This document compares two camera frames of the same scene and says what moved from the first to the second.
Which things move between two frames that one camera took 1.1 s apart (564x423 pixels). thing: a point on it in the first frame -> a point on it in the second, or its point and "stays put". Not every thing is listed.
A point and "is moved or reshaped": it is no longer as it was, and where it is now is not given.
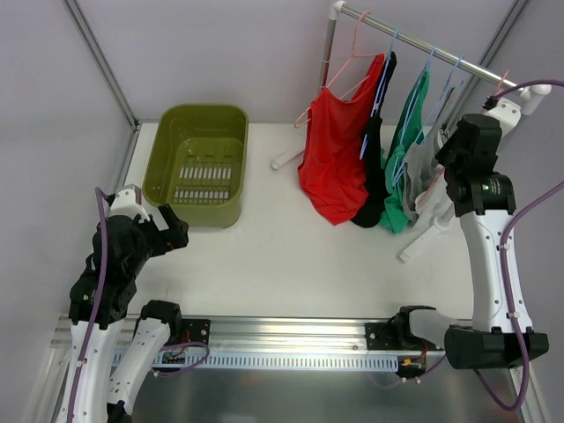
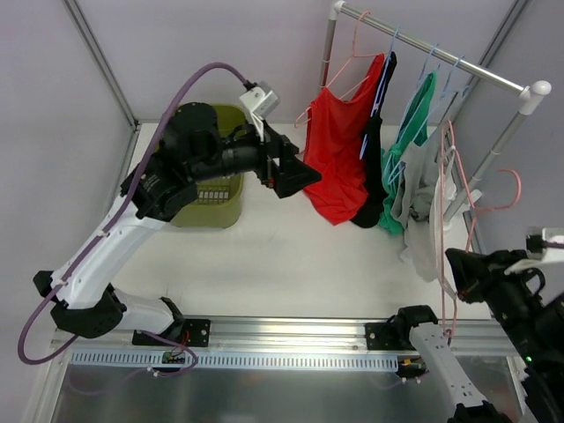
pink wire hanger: (493, 94) -> (448, 300)
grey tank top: (421, 166) is moved or reshaped
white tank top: (434, 198) -> (443, 194)
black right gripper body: (447, 155) -> (485, 279)
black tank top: (374, 155) stays put
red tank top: (332, 170) stays put
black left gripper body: (166, 226) -> (270, 160)
